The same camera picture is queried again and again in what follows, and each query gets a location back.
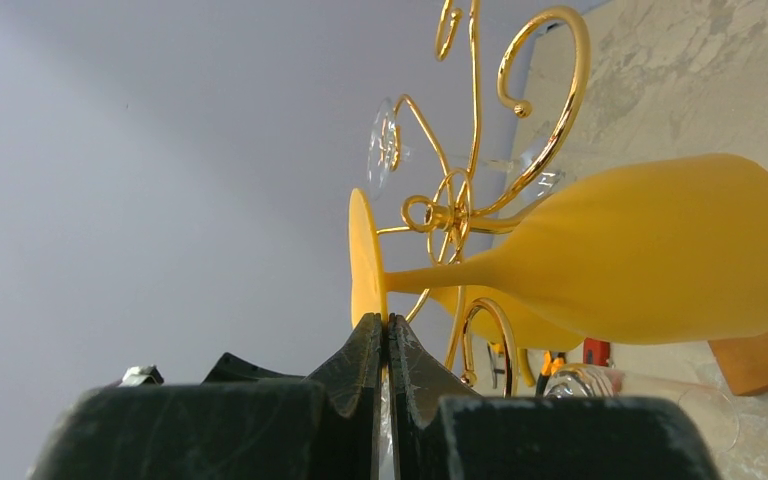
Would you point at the front clear wine glass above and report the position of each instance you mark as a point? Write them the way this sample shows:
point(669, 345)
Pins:
point(708, 407)

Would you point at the clear wine glass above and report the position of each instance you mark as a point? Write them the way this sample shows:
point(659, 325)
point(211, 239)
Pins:
point(708, 407)
point(384, 156)

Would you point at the yellow wine glass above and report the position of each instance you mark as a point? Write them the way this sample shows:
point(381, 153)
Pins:
point(611, 257)
point(529, 330)

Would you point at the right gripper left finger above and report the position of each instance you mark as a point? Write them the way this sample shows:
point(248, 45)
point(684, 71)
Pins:
point(318, 427)

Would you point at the rear clear wine glass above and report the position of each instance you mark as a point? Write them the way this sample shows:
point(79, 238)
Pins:
point(384, 156)

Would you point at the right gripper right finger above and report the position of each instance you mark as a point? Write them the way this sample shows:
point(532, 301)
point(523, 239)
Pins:
point(444, 430)

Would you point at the red adjustable wrench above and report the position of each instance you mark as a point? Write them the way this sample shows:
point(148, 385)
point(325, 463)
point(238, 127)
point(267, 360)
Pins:
point(597, 352)

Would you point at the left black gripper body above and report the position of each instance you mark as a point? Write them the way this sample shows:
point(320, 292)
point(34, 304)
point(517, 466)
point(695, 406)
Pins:
point(230, 368)

